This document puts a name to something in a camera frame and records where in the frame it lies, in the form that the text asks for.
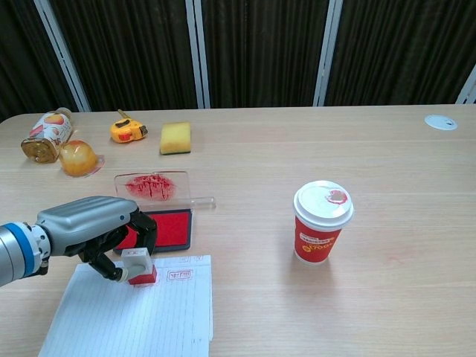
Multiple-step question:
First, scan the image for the peach label juice bottle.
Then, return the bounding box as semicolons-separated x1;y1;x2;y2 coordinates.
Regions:
20;107;74;164

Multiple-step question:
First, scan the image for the small red stamp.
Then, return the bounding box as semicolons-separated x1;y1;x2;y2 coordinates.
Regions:
121;247;158;288

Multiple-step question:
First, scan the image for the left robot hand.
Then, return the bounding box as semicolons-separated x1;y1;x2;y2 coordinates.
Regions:
35;196;159;284

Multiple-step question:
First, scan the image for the red ink pad case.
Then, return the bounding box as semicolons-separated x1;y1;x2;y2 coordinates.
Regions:
113;170;217;256

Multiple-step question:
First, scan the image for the yellow sponge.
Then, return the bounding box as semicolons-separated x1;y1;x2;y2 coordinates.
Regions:
159;121;193;155

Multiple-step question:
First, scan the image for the white cable grommet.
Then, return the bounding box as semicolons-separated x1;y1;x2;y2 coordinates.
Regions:
424;114;459;132

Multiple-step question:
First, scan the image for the white lined paper sheet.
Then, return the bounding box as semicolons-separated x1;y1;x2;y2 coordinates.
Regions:
36;254;215;357

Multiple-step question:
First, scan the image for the black fabric screen panel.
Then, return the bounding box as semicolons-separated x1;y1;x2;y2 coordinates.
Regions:
185;0;343;109
455;62;476;105
313;0;476;107
33;0;212;112
0;0;92;123

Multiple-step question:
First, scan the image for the yellow tape measure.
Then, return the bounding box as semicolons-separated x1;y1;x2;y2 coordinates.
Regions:
109;109;149;144

